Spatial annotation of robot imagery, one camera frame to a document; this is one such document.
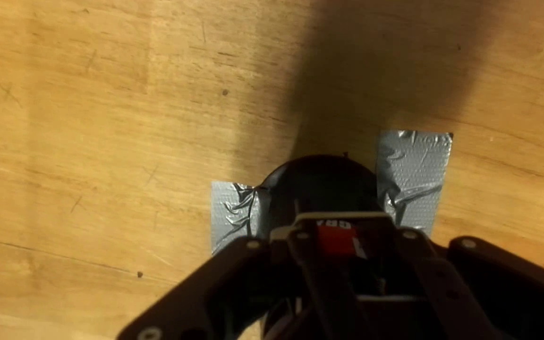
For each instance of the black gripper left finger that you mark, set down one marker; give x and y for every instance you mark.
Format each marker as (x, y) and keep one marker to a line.
(248, 282)

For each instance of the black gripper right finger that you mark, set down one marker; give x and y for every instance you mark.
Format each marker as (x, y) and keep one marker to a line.
(401, 285)

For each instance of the right grey duct tape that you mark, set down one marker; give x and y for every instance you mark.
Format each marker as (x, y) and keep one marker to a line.
(411, 176)

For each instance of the grey duct tape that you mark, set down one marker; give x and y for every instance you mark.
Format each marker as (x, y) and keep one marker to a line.
(237, 210)
(411, 176)

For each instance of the dark jar with label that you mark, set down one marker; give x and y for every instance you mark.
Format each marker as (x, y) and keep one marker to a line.
(311, 183)

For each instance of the left grey duct tape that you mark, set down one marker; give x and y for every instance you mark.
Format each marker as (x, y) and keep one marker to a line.
(237, 210)

